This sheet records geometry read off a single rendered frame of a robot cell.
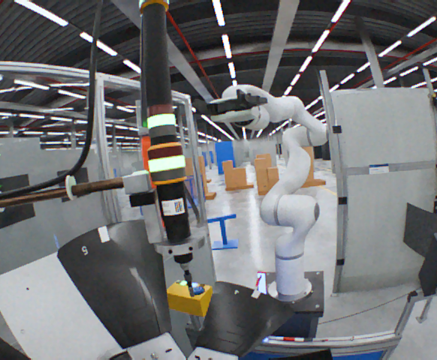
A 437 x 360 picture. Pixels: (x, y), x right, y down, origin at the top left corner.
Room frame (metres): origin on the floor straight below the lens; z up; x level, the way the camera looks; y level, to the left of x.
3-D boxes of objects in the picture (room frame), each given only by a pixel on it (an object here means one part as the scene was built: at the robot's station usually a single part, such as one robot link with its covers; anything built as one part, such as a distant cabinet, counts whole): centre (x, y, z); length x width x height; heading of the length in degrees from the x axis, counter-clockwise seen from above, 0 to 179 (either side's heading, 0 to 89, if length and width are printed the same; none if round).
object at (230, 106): (0.54, -0.07, 1.65); 0.11 x 0.10 x 0.07; 155
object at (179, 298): (0.72, 0.17, 1.02); 0.16 x 0.10 x 0.11; 65
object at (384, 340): (0.55, -0.19, 0.82); 0.90 x 0.04 x 0.08; 65
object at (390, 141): (1.49, -1.57, 1.10); 1.21 x 0.06 x 2.20; 65
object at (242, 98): (0.44, -0.08, 1.65); 0.07 x 0.03 x 0.03; 155
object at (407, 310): (0.37, -0.57, 0.96); 0.03 x 0.03 x 0.20; 65
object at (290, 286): (0.79, -0.24, 1.04); 0.19 x 0.19 x 0.18
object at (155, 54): (0.27, 0.06, 1.67); 0.03 x 0.03 x 0.21
